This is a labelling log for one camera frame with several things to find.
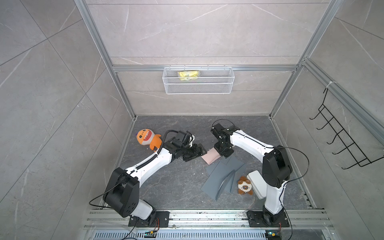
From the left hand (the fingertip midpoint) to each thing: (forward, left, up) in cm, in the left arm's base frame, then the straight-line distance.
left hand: (204, 150), depth 81 cm
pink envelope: (+3, -5, -13) cm, 14 cm away
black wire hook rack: (-15, -63, +16) cm, 66 cm away
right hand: (+4, -9, -8) cm, 13 cm away
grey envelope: (-3, -22, -17) cm, 28 cm away
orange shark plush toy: (+17, +37, -9) cm, 41 cm away
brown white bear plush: (-16, -22, -13) cm, 30 cm away
